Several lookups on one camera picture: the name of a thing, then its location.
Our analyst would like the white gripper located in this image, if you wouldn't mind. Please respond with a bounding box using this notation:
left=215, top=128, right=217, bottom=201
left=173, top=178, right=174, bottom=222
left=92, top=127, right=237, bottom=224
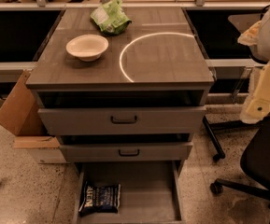
left=239, top=62, right=270, bottom=124

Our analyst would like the blue chip bag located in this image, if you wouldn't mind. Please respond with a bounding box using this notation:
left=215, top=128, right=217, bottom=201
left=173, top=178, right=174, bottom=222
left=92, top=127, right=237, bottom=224
left=78, top=182, right=121, bottom=217

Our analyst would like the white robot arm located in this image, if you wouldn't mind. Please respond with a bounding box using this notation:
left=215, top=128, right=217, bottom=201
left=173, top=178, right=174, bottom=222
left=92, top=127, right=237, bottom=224
left=237, top=8, right=270, bottom=124

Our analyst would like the grey drawer cabinet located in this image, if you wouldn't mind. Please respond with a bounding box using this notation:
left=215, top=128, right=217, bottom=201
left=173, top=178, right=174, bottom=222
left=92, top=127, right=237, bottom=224
left=25, top=6, right=216, bottom=224

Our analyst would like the middle grey drawer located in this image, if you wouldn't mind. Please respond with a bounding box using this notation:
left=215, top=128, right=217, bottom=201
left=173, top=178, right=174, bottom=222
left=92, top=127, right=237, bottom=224
left=60, top=142, right=192, bottom=162

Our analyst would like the grey drawer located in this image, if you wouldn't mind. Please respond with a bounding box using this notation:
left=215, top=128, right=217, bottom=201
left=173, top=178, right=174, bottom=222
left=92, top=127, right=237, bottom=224
left=60, top=142, right=192, bottom=162
left=38, top=91, right=206, bottom=135
left=73, top=161, right=185, bottom=224

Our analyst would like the bottom grey drawer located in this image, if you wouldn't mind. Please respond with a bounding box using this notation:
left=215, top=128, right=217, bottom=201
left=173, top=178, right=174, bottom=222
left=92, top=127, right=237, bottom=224
left=73, top=161, right=185, bottom=224

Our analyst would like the green chip bag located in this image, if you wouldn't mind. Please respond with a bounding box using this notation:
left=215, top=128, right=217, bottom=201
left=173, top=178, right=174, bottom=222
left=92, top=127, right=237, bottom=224
left=91, top=0, right=132, bottom=35

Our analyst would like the top grey drawer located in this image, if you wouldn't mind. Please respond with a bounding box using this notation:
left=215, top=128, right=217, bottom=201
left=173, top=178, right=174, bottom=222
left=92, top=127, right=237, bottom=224
left=38, top=91, right=206, bottom=135

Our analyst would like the black side table stand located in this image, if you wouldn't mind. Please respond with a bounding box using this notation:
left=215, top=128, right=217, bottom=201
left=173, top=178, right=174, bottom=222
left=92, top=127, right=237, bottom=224
left=202, top=12, right=270, bottom=163

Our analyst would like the black office chair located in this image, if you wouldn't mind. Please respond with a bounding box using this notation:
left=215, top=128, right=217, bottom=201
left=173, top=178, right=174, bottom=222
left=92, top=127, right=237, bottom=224
left=210, top=119, right=270, bottom=224

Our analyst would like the white paper bowl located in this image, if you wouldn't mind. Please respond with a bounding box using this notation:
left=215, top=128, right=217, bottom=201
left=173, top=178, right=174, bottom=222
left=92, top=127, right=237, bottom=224
left=66, top=35, right=108, bottom=62

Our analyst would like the brown cardboard box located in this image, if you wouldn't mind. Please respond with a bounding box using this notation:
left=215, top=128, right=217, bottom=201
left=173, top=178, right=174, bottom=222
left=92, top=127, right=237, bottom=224
left=0, top=70, right=67, bottom=164

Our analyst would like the black middle drawer handle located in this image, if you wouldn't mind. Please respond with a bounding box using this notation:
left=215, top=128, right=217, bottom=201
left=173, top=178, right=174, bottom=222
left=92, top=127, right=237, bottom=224
left=118, top=149, right=140, bottom=157

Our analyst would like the black drawer handle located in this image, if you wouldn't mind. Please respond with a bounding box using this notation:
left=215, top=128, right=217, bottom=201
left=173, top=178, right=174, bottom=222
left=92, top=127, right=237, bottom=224
left=118, top=149, right=140, bottom=157
left=110, top=116, right=138, bottom=124

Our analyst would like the black top drawer handle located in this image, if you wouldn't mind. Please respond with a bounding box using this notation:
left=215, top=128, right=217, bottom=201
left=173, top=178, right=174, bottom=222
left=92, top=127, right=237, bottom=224
left=110, top=116, right=138, bottom=124

